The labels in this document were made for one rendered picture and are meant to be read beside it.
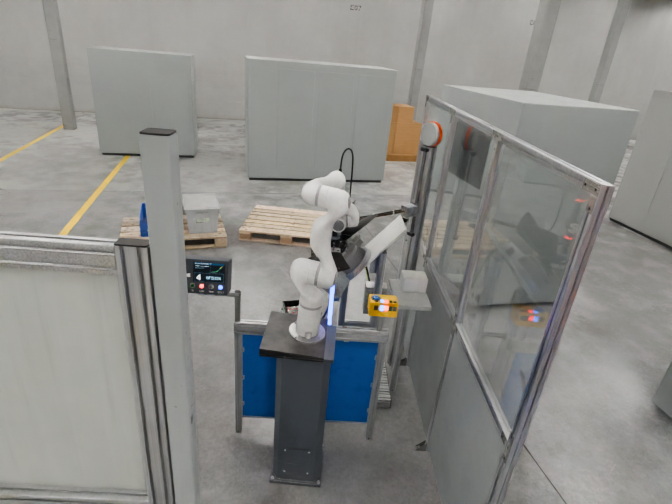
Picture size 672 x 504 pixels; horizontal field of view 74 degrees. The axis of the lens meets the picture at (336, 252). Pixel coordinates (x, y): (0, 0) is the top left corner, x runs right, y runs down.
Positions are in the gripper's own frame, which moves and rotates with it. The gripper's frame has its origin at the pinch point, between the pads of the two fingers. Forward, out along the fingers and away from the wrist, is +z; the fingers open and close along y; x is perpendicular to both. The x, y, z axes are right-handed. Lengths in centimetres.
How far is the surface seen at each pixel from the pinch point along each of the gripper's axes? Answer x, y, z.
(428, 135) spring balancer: 38, 56, 40
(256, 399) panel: -120, -42, -39
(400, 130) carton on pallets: -96, 163, 800
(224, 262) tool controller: -22, -59, -40
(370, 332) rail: -62, 24, -39
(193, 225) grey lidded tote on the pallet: -127, -160, 243
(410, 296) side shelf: -63, 55, 4
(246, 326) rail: -64, -48, -39
